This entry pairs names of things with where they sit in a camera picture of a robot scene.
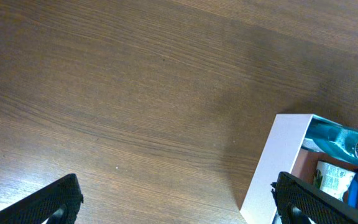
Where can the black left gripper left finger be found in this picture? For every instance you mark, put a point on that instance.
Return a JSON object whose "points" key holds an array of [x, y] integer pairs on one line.
{"points": [[58, 202]]}

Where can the pink open cardboard box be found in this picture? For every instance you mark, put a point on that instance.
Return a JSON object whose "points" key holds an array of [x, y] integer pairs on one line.
{"points": [[283, 153]]}

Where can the teal mouthwash bottle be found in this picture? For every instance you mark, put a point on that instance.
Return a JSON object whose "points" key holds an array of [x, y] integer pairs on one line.
{"points": [[334, 139]]}

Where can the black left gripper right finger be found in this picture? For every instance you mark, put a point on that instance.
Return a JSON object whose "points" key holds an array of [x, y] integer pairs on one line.
{"points": [[300, 202]]}

